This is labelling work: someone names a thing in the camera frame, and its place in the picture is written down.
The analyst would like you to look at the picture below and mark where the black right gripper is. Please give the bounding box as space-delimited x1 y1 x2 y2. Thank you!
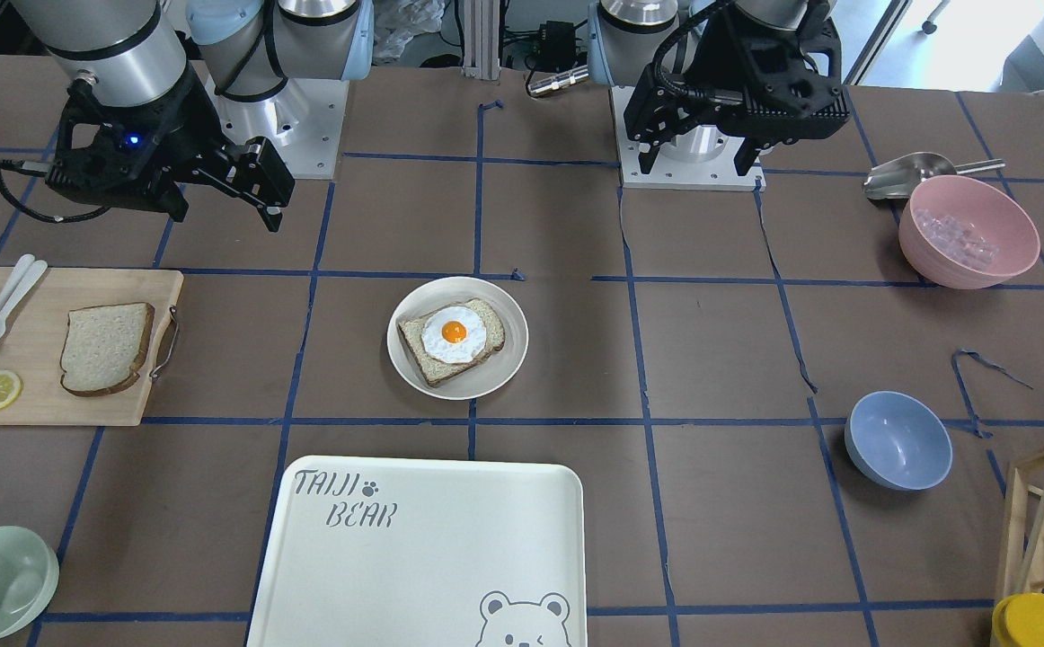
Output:
44 66 296 233

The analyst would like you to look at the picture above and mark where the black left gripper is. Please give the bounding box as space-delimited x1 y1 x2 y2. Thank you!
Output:
622 4 850 176

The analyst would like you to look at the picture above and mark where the bread slice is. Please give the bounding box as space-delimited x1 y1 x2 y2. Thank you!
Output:
60 302 155 397
396 297 506 386

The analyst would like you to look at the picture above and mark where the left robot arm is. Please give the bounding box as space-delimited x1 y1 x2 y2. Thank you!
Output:
587 1 850 190

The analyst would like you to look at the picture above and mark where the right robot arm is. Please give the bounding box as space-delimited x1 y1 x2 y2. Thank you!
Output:
0 1 375 232

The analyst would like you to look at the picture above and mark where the bread slice under egg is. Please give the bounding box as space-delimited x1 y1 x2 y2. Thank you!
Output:
396 297 506 386

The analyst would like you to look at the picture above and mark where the white plate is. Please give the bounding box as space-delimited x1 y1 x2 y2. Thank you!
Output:
386 275 530 401

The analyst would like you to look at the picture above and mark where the metal scoop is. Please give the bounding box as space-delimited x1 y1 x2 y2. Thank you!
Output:
863 152 1006 201

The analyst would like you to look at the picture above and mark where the wooden cutting board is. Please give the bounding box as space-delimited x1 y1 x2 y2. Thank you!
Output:
0 267 184 427

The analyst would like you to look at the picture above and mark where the white plastic spoon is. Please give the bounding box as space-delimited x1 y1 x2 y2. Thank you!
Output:
0 259 49 340

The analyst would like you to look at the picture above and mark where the fried egg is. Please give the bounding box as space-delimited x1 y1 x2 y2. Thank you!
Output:
420 306 489 365

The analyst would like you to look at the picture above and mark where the pink bowl with ice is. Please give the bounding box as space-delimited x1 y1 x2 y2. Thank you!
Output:
898 176 1042 289

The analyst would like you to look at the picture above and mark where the blue bowl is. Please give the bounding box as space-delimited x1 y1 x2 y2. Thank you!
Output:
844 392 953 492

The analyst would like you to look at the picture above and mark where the cream bear tray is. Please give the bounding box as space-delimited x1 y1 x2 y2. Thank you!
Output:
247 456 588 646

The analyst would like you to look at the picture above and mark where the yellow cup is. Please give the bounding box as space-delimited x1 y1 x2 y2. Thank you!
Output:
991 592 1044 646

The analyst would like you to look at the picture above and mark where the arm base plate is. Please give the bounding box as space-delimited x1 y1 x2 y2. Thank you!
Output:
611 86 767 191
210 79 350 179

